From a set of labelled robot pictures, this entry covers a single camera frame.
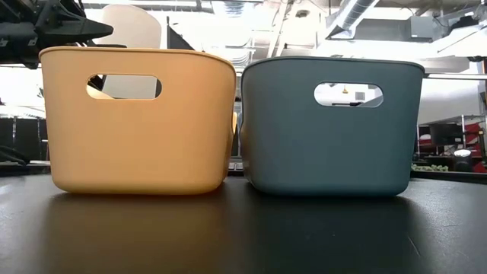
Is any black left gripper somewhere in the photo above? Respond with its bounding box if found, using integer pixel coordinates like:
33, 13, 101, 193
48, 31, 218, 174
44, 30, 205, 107
0, 0, 115, 50

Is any black triangular panel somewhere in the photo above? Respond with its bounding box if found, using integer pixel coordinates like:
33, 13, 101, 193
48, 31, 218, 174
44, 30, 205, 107
166, 15, 196, 51

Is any yellow plastic bin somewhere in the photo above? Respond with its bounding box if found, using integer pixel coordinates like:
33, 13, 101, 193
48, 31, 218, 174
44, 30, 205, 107
38, 46, 238, 196

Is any blue-grey plastic bin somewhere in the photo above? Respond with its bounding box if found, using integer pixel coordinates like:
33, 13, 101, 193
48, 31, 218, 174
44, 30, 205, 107
240, 56, 426, 198

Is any black round speaker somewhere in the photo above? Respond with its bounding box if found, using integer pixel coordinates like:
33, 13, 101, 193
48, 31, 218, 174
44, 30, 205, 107
452, 148, 473, 173

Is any red storage shelf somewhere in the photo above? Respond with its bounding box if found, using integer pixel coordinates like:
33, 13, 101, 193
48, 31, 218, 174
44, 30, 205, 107
415, 113, 487, 174

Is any black cable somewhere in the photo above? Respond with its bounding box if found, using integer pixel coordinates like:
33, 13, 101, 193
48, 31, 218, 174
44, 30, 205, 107
0, 145, 30, 167

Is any silver ceiling duct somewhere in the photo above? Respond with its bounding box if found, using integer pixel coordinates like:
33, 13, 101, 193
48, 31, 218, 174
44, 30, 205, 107
325, 0, 381, 40

